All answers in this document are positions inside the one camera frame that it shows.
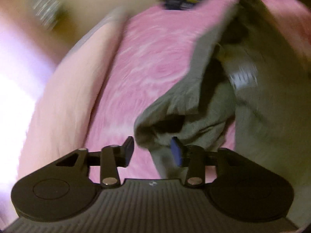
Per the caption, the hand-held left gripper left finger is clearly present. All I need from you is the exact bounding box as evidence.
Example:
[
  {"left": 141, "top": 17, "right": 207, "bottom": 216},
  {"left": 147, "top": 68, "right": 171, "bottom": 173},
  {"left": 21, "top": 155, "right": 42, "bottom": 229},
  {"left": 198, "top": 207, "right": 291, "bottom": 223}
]
[{"left": 55, "top": 136, "right": 135, "bottom": 188}]

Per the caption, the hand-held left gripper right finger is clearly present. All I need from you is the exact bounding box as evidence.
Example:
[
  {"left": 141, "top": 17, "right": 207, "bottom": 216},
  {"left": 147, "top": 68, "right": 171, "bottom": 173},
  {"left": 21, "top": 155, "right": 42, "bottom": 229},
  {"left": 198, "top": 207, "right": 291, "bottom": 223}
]
[{"left": 170, "top": 137, "right": 246, "bottom": 188}]

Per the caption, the olive green garment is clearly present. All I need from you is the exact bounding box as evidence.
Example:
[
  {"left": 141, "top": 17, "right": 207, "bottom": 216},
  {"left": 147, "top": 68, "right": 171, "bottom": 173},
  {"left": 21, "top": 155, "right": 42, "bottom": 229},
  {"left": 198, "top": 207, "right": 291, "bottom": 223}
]
[{"left": 134, "top": 0, "right": 311, "bottom": 224}]

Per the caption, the pink and grey duvet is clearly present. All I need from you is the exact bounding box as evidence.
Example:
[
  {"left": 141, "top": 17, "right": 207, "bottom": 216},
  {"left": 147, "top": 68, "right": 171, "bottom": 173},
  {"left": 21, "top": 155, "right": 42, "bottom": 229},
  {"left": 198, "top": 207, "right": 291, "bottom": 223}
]
[{"left": 17, "top": 7, "right": 129, "bottom": 182}]

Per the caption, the pink floral blanket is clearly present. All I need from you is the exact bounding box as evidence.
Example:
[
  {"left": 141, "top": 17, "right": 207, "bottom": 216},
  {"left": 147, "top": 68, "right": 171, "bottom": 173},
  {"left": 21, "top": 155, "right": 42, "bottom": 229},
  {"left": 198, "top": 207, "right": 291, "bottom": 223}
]
[{"left": 84, "top": 0, "right": 311, "bottom": 181}]

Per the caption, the white curtain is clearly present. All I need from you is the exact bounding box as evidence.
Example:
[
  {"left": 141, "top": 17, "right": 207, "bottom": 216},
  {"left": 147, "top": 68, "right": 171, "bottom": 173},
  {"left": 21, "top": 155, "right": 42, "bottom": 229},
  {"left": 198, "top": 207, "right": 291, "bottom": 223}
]
[{"left": 0, "top": 12, "right": 56, "bottom": 224}]

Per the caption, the radiator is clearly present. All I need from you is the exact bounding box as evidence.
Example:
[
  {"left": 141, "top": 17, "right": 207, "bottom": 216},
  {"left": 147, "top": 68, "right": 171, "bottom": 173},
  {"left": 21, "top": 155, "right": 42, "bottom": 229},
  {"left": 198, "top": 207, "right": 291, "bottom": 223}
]
[{"left": 29, "top": 0, "right": 62, "bottom": 31}]

